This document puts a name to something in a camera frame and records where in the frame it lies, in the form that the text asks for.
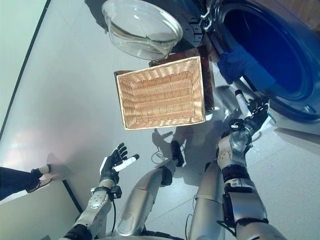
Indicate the navy blue garment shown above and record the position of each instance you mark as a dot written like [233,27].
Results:
[232,65]

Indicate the dark brown wooden stand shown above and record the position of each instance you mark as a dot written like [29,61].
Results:
[207,82]

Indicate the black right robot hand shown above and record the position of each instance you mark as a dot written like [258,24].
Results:
[255,117]

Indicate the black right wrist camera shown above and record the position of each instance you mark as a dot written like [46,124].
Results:
[236,124]

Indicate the silver right robot leg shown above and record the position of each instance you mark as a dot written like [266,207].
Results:
[207,200]

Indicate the bystander dark-clothed limb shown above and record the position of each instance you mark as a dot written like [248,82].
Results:
[15,190]
[15,175]

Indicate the round washing machine door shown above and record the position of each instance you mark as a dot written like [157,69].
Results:
[142,27]

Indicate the grey front-load washing machine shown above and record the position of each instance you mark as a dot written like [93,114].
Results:
[300,62]

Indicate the silver robot leg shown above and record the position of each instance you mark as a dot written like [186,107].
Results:
[207,200]
[140,200]

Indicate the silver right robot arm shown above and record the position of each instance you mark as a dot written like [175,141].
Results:
[240,195]

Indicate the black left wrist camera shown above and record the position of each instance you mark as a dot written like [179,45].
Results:
[116,192]

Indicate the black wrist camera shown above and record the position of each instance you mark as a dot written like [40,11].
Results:
[116,192]
[236,124]

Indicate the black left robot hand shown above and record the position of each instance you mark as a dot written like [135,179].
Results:
[110,167]

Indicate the wicker laundry basket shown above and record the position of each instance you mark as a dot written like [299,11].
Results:
[160,97]

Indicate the silver left robot leg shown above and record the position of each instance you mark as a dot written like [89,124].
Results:
[140,200]

